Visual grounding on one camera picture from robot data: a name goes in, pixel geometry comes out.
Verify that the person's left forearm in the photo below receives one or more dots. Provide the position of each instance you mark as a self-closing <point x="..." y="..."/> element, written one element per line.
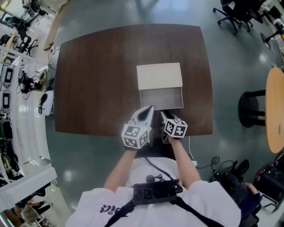
<point x="119" y="170"/>

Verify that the white device on floor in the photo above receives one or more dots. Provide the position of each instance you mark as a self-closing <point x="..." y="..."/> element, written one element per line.
<point x="47" y="103"/>

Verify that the black chest-mounted device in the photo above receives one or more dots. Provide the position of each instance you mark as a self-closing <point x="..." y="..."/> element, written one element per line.
<point x="155" y="191"/>

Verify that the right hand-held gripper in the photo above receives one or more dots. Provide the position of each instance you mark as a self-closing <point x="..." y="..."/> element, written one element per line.
<point x="175" y="129"/>

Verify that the white box tray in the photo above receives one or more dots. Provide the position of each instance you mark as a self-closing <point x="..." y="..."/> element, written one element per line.
<point x="162" y="99"/>

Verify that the person's white shirt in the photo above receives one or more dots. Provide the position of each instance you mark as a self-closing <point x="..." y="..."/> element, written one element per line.
<point x="88" y="206"/>

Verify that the person's right forearm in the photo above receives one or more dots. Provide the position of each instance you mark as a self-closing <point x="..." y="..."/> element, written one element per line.
<point x="185" y="164"/>

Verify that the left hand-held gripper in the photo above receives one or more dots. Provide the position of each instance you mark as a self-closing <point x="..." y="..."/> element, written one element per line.
<point x="134" y="136"/>

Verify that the white power strip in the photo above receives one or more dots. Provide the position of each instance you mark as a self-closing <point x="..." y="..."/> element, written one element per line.
<point x="194" y="163"/>

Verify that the white shelving unit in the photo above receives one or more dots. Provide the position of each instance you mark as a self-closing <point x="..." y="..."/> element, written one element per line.
<point x="22" y="124"/>

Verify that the round wooden table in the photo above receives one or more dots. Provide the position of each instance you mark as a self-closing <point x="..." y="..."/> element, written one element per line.
<point x="275" y="110"/>

